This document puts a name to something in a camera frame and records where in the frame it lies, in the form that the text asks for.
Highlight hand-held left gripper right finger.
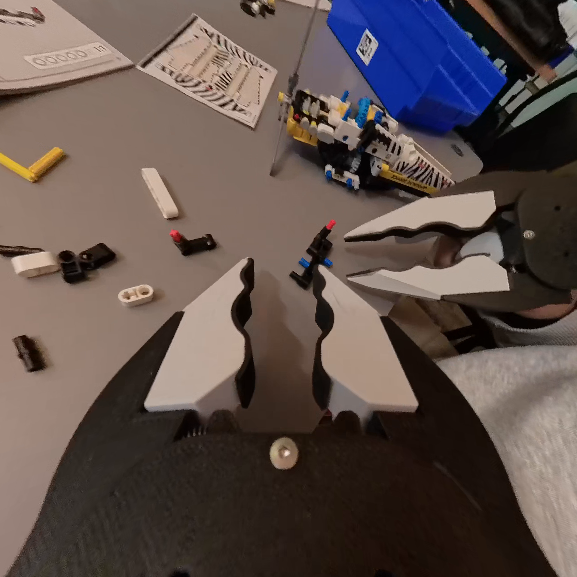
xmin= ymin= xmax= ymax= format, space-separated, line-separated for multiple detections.
xmin=311 ymin=265 xmax=420 ymax=422

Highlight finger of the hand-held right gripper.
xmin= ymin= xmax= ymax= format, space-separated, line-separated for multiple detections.
xmin=346 ymin=255 xmax=511 ymax=301
xmin=343 ymin=190 xmax=497 ymax=244

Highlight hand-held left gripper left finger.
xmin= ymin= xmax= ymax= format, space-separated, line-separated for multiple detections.
xmin=143 ymin=258 xmax=257 ymax=422

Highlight black lego beam blue pins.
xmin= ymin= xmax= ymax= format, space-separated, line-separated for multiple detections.
xmin=290 ymin=246 xmax=334 ymax=290

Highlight person's right forearm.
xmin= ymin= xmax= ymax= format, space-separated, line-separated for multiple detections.
xmin=480 ymin=301 xmax=577 ymax=349

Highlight cream lego connector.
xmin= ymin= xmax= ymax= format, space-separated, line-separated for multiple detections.
xmin=118 ymin=284 xmax=154 ymax=308

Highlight partly built lego helicopter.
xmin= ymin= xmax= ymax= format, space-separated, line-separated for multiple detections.
xmin=270 ymin=0 xmax=456 ymax=197

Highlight black lego connector red axle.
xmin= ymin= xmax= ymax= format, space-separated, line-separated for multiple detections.
xmin=170 ymin=229 xmax=217 ymax=257

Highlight black lego connector with holes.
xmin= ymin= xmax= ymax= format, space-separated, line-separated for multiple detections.
xmin=80 ymin=243 xmax=117 ymax=271

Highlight black round lego connector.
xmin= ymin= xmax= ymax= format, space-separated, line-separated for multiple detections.
xmin=58 ymin=250 xmax=87 ymax=284

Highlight white lego beam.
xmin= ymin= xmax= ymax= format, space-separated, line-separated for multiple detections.
xmin=141 ymin=168 xmax=179 ymax=220

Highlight small black lego piece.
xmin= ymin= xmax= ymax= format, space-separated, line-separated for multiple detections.
xmin=13 ymin=336 xmax=47 ymax=373

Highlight white lego connector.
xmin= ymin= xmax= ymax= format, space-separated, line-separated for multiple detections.
xmin=11 ymin=252 xmax=60 ymax=278

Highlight yellow ribbed lego piece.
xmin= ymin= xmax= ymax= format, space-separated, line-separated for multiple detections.
xmin=28 ymin=146 xmax=66 ymax=179

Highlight thin yellow lego axle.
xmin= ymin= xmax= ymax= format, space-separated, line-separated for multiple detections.
xmin=0 ymin=152 xmax=39 ymax=183

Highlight small lego rotor assembly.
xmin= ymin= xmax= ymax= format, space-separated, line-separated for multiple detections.
xmin=240 ymin=0 xmax=276 ymax=19

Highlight lego instruction booklet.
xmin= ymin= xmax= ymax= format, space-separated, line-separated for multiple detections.
xmin=0 ymin=0 xmax=134 ymax=96

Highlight person's right hand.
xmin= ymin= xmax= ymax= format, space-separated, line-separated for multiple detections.
xmin=433 ymin=235 xmax=467 ymax=269

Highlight blue plastic storage bin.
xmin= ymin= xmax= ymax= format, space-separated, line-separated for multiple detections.
xmin=327 ymin=0 xmax=508 ymax=134

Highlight person's grey hoodie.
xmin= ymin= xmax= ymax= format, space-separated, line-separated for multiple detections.
xmin=435 ymin=345 xmax=577 ymax=577

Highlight zebra striped sticker sheet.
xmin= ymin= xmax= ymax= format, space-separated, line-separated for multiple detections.
xmin=136 ymin=14 xmax=278 ymax=130

